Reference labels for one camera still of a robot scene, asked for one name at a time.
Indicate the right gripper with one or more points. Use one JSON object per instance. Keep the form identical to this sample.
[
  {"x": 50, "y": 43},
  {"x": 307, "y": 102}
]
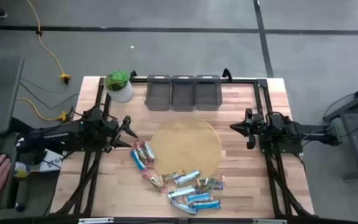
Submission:
[{"x": 255, "y": 127}]

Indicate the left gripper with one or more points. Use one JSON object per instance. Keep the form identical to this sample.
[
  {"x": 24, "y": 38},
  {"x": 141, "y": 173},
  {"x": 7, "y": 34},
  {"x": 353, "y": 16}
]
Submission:
[{"x": 115, "y": 130}]

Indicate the green and red granola bar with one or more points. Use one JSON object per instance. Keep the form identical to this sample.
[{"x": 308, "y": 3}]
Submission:
[{"x": 154, "y": 182}]

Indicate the green and orange granola bar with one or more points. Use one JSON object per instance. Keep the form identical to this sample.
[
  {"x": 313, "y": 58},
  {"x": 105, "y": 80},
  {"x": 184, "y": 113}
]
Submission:
[
  {"x": 172, "y": 176},
  {"x": 211, "y": 179}
]

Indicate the dark blue-green granola bar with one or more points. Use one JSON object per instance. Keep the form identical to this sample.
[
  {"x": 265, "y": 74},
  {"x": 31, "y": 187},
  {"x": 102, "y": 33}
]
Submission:
[{"x": 211, "y": 186}]

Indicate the blue and white granola bar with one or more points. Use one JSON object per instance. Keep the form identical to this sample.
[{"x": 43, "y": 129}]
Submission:
[
  {"x": 182, "y": 192},
  {"x": 182, "y": 207},
  {"x": 187, "y": 178}
]

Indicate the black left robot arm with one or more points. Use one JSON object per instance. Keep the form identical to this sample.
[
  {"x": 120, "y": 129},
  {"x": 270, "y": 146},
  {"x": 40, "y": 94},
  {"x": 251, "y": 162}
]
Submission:
[{"x": 54, "y": 137}]

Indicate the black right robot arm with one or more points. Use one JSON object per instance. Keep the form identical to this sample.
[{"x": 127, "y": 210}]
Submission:
[{"x": 314, "y": 129}]

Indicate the blue and orange granola bar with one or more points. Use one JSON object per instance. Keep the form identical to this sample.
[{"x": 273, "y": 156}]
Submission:
[{"x": 198, "y": 198}]

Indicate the white triangle-patterned plant pot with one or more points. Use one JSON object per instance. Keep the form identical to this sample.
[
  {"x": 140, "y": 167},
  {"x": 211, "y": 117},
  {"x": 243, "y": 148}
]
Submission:
[{"x": 121, "y": 93}]

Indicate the grey translucent plastic bin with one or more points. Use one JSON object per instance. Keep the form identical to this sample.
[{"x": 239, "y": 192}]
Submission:
[
  {"x": 158, "y": 96},
  {"x": 209, "y": 96},
  {"x": 183, "y": 96}
]

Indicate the round woven yellow placemat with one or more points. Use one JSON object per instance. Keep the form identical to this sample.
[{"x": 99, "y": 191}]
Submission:
[{"x": 185, "y": 140}]

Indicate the green succulent plant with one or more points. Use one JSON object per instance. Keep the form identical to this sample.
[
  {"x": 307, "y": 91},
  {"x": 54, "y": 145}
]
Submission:
[{"x": 117, "y": 79}]

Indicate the white printed paper box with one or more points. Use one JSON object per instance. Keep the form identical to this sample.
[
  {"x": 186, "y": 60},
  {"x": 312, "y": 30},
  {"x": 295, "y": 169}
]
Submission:
[{"x": 53, "y": 161}]

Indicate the black bottle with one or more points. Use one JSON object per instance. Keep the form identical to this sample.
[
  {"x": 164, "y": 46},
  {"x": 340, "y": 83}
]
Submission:
[{"x": 20, "y": 196}]

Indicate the silver metal bracket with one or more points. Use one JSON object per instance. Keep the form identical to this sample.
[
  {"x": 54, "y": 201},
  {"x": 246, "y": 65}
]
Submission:
[
  {"x": 95, "y": 220},
  {"x": 269, "y": 221}
]

